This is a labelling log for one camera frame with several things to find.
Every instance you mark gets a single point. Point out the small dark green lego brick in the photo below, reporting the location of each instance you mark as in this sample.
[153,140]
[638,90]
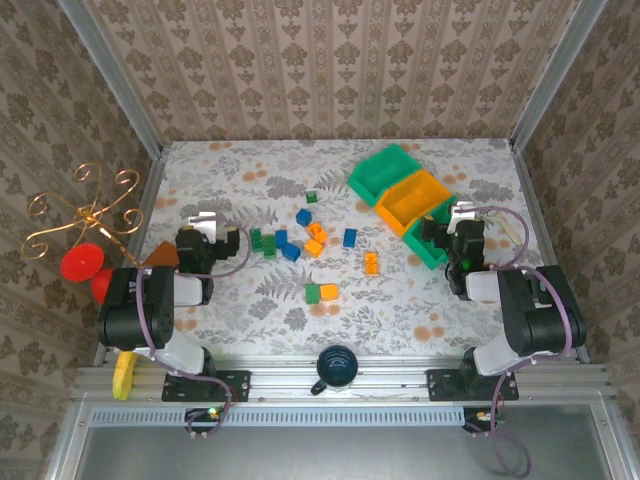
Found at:
[312,196]

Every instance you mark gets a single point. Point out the blue lego brick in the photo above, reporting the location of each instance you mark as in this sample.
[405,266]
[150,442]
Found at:
[281,237]
[350,237]
[303,217]
[291,251]

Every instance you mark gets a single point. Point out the beige plastic piece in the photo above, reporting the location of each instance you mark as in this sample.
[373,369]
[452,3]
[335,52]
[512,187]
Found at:
[507,227]

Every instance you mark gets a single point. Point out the dark teal mug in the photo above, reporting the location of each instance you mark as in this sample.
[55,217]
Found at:
[337,367]

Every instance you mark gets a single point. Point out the long orange lego brick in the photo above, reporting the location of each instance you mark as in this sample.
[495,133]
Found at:
[371,263]

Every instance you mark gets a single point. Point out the green plastic bin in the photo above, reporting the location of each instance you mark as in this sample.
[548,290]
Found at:
[425,255]
[365,185]

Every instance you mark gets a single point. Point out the aluminium frame post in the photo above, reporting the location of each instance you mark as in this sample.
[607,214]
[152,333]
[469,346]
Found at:
[112,75]
[555,75]

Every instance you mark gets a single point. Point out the small circuit board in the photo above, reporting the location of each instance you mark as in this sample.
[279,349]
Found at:
[207,414]
[482,416]

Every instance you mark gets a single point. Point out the orange plastic bin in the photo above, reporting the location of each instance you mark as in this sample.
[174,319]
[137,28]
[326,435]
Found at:
[395,212]

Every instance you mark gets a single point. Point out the red plastic disc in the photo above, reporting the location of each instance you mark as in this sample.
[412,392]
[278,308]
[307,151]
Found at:
[81,262]

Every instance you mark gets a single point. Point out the yellow toy banana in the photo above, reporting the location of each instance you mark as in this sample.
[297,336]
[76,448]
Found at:
[124,375]

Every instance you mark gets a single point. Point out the red plastic ball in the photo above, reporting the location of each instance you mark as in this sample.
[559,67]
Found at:
[101,287]

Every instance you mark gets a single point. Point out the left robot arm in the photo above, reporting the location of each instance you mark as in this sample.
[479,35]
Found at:
[135,310]

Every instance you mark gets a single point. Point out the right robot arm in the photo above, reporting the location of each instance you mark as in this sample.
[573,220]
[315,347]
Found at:
[540,315]

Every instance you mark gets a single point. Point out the brown triangular block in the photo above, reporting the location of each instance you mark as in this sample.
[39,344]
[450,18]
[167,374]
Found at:
[162,255]

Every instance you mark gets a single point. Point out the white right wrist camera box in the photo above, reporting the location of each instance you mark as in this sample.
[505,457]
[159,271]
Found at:
[462,212]

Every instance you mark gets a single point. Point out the grey metal panel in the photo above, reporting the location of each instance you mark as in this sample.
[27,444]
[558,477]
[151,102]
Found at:
[325,455]

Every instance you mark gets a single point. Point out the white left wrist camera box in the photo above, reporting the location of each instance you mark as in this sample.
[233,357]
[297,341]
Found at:
[204,224]

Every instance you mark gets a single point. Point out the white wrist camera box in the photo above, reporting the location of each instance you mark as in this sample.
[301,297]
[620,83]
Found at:
[204,224]
[462,212]

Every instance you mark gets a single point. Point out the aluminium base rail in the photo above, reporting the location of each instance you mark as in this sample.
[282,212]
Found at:
[280,380]

